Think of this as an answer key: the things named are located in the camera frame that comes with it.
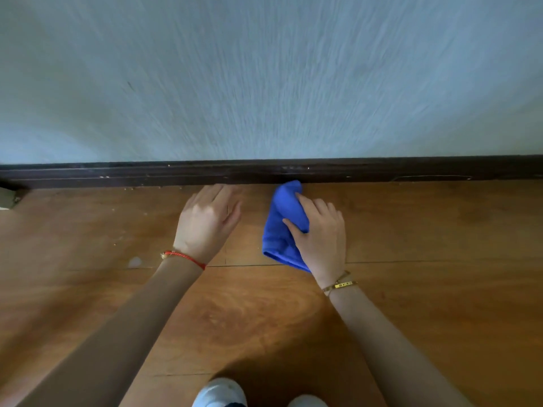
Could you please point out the person's right hand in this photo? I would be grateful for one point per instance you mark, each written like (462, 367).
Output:
(323, 245)

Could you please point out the person's right forearm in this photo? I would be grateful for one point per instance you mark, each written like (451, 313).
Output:
(390, 351)

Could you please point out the dark wooden baseboard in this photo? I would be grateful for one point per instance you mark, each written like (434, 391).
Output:
(271, 170)

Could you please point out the person's right middle finger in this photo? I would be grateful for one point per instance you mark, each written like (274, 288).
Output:
(320, 206)

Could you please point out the blue microfiber cloth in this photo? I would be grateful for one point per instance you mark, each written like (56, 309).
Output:
(282, 226)

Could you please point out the person's left forearm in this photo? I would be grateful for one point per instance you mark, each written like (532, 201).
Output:
(114, 334)

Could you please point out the white shoe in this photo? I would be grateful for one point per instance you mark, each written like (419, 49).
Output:
(219, 394)
(307, 401)

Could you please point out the person's right thumb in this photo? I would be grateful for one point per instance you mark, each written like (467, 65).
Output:
(293, 229)

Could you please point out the person's left hand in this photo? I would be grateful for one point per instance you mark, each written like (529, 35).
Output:
(203, 226)

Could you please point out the person's left thumb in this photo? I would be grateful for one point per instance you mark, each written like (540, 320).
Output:
(233, 216)

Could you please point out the grey object at baseboard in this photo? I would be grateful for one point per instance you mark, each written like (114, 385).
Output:
(7, 198)

